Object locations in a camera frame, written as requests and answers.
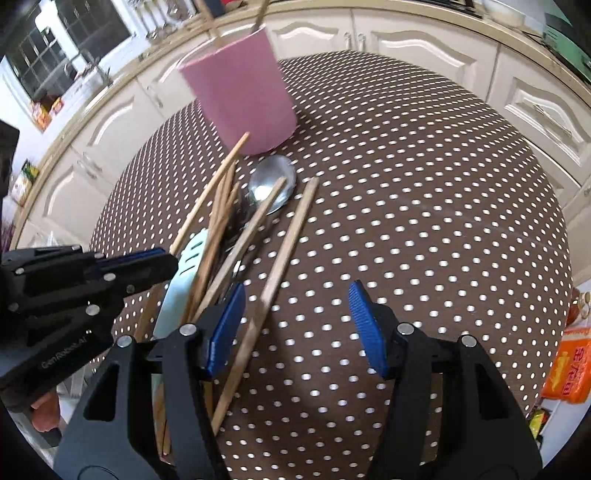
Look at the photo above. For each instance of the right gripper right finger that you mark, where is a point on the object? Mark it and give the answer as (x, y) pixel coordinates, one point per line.
(451, 414)

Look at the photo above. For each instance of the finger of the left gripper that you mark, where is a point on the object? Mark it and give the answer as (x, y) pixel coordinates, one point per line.
(137, 272)

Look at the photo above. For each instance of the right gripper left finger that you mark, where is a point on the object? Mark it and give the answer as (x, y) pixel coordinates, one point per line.
(111, 434)

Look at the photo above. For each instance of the wooden chopstick long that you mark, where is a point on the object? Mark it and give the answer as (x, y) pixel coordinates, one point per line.
(149, 309)

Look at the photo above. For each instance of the large steel spoon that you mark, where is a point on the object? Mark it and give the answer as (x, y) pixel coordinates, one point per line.
(260, 184)

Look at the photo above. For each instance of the pink utensil cup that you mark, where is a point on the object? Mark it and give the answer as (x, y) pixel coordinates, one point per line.
(240, 89)

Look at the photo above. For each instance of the cream lower kitchen cabinets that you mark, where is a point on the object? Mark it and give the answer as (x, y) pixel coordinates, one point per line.
(521, 79)

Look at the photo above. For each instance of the operator left hand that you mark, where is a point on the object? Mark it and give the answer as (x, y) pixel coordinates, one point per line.
(46, 412)

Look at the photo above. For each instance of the orange snack package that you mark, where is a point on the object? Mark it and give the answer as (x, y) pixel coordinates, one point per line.
(569, 377)

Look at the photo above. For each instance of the steel sink faucet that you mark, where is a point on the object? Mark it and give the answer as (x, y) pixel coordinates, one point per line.
(91, 65)

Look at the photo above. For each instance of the dark window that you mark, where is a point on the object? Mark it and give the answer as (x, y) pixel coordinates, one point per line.
(51, 42)

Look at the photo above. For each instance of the brown polka dot tablecloth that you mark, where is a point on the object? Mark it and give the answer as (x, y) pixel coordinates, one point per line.
(436, 203)

